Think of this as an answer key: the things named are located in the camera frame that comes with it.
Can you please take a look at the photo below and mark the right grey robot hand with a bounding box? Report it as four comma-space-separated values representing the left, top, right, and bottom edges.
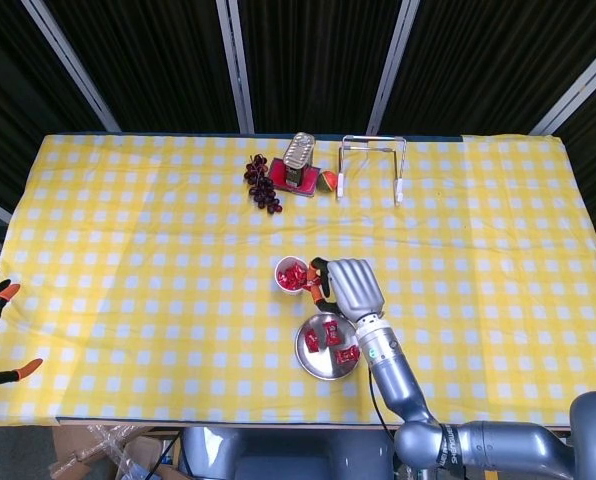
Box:
306, 256, 386, 324

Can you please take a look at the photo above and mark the round metal plate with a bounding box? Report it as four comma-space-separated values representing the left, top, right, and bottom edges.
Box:
294, 312, 363, 382

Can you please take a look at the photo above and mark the white paper cup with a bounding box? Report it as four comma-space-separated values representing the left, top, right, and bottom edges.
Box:
274, 255, 312, 296

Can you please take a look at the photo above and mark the dark purple grape bunch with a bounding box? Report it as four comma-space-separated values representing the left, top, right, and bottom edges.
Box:
243, 153, 284, 215

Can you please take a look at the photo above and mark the red rectangular tray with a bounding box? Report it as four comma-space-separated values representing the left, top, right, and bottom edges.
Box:
269, 157, 322, 200

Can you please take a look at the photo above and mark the yellow white checked tablecloth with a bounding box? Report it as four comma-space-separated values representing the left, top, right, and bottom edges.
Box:
0, 132, 596, 429

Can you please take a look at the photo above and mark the brown cardboard box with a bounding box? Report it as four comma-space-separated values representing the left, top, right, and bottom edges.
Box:
51, 424, 182, 480

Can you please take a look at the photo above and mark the grey robot torso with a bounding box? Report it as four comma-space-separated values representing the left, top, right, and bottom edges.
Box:
179, 426, 395, 480

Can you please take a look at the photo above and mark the clear plastic wrap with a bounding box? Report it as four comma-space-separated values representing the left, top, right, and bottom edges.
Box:
47, 424, 149, 480

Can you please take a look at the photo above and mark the white wire stand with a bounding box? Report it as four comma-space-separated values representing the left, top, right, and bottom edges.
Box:
335, 134, 409, 207

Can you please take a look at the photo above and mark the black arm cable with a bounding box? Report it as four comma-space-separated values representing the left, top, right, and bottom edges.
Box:
367, 368, 395, 432

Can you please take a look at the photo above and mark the black printed arm strap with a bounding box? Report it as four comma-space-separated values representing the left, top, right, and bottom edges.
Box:
435, 423, 460, 472

